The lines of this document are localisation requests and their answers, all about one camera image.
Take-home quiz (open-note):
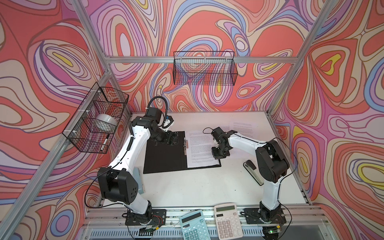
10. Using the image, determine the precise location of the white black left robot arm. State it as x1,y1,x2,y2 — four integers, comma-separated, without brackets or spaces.
97,115,175,225

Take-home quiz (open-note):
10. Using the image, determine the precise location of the blue folder with black inside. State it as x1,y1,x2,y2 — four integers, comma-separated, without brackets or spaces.
143,131,222,174

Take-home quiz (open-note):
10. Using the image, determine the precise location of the teal calculator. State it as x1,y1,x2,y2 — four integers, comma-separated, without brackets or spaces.
180,210,211,240

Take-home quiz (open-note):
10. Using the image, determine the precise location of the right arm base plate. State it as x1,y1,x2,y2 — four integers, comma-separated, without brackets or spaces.
240,208,287,226

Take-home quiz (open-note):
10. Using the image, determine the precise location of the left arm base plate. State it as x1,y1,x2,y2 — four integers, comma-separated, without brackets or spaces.
122,209,167,228

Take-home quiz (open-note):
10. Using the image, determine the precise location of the printed white paper sheet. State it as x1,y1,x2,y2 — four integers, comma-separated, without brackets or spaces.
186,131,220,169

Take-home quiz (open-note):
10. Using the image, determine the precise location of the beige black stapler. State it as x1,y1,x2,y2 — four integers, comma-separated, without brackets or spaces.
243,160,264,186

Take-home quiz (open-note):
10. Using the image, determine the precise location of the black wire basket back wall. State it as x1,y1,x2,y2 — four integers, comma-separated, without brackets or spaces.
173,50,238,86

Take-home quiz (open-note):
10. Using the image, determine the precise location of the black wire basket wall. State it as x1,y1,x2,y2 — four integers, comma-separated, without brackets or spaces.
173,50,238,86
62,83,129,154

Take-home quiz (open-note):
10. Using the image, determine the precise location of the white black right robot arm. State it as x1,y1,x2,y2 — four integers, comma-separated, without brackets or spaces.
211,128,290,223

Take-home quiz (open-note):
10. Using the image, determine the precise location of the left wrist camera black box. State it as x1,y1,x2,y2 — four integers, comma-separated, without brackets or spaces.
145,96,174,129

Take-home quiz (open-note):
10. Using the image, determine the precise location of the white tape roll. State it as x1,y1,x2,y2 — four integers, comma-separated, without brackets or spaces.
96,114,118,126

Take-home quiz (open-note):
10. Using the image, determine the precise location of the black wire basket left wall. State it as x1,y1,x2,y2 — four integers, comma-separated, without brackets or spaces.
62,83,129,154

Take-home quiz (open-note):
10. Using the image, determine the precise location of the black marker pen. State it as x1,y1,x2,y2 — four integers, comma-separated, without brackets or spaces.
100,134,110,152

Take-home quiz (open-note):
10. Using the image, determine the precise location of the pink white calculator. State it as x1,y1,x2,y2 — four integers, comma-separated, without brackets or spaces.
214,203,244,240

